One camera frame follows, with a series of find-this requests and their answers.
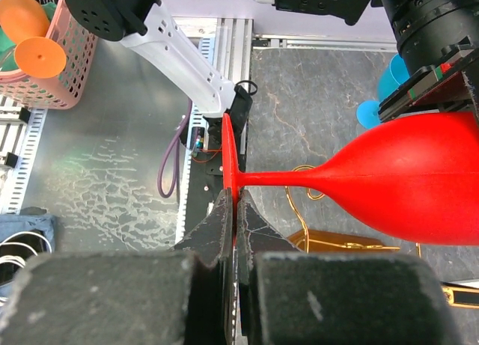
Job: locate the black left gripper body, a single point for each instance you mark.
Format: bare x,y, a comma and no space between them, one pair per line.
449,86

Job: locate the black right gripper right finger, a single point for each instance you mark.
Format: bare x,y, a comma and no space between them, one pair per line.
287,296

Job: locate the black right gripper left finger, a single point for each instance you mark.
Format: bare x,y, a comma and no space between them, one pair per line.
180,296

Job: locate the blue wine glass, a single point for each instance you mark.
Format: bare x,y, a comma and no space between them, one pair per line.
392,78

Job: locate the red wine glass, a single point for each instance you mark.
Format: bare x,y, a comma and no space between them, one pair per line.
414,178

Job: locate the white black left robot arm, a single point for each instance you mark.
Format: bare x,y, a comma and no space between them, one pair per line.
437,40

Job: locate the orange wine glass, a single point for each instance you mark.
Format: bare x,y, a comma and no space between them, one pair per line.
26,24

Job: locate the pink plastic basket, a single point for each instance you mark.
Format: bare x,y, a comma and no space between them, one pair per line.
60,92

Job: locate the gold wire wine glass rack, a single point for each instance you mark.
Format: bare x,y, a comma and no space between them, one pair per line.
326,227

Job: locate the aluminium frame rail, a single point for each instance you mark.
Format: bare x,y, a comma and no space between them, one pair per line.
309,90

